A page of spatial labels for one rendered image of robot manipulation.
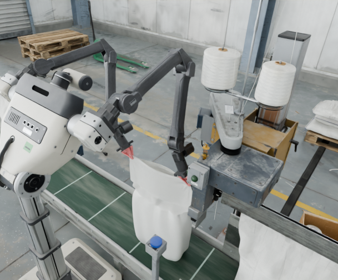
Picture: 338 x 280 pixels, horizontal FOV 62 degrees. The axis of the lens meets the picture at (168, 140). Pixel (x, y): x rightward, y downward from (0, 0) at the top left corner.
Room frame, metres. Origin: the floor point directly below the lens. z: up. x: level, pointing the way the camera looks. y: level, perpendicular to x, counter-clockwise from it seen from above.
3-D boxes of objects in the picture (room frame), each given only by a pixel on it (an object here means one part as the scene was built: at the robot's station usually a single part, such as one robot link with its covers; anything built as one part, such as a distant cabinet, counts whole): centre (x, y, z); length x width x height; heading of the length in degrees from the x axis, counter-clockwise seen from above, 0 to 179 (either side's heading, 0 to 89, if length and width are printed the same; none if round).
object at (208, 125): (1.30, -0.30, 1.23); 0.28 x 0.07 x 0.16; 54
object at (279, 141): (1.24, -0.48, 1.18); 0.34 x 0.25 x 0.31; 144
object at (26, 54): (6.34, 2.60, 0.07); 1.20 x 0.82 x 0.14; 142
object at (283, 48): (1.31, -0.53, 0.88); 0.12 x 0.11 x 1.74; 144
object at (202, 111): (1.42, -0.20, 1.25); 0.10 x 0.08 x 0.12; 169
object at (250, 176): (0.94, -0.30, 1.21); 0.30 x 0.25 x 0.30; 54
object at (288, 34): (1.31, -0.53, 1.76); 0.12 x 0.11 x 0.01; 144
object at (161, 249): (0.89, 0.04, 0.81); 0.08 x 0.08 x 0.06; 54
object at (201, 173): (0.89, -0.13, 1.28); 0.08 x 0.05 x 0.09; 54
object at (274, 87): (1.13, -0.43, 1.61); 0.15 x 0.14 x 0.17; 54
